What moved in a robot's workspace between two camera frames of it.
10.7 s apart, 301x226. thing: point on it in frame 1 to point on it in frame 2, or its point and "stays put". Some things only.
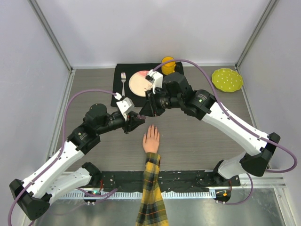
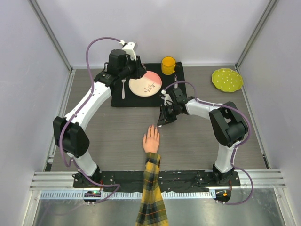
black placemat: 121,75 stays put
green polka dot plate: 226,80 stays put
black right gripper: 151,106 to 164,118
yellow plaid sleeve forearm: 153,211 stays put
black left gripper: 132,122 to 139,70
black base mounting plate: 170,181 stays put
